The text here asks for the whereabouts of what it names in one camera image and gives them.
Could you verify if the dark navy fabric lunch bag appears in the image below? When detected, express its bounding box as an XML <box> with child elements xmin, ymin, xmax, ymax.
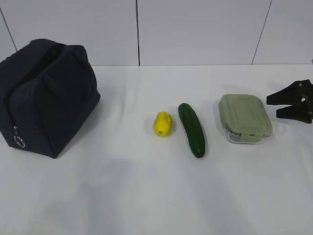
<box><xmin>0</xmin><ymin>39</ymin><xmax>101</xmax><ymax>159</ymax></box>

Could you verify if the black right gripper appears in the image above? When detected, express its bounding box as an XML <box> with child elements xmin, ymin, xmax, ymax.
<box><xmin>266</xmin><ymin>80</ymin><xmax>313</xmax><ymax>123</ymax></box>

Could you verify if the dark green cucumber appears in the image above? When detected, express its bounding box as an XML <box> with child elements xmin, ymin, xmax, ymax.
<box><xmin>178</xmin><ymin>103</ymin><xmax>206</xmax><ymax>158</ymax></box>

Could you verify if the glass container with green lid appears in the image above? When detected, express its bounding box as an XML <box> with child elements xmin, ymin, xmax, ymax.
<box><xmin>219</xmin><ymin>94</ymin><xmax>272</xmax><ymax>144</ymax></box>

